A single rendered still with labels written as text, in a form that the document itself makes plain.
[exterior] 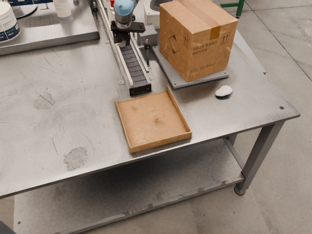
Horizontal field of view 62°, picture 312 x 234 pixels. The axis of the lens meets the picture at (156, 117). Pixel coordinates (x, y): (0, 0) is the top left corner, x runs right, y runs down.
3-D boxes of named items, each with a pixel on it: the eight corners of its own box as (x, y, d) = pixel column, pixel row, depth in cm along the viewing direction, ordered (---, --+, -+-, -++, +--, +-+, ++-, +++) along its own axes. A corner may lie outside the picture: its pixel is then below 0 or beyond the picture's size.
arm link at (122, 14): (138, -5, 103) (128, 12, 101) (136, 12, 114) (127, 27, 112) (120, -14, 103) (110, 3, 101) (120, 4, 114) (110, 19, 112)
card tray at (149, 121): (115, 102, 123) (114, 96, 120) (167, 90, 128) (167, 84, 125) (130, 153, 104) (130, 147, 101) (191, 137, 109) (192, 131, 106)
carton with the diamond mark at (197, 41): (159, 51, 147) (159, 3, 127) (195, 40, 154) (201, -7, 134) (187, 83, 129) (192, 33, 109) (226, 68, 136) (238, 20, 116)
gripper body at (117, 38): (110, 30, 128) (109, 16, 117) (127, 28, 130) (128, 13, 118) (114, 45, 127) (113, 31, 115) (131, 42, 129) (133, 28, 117)
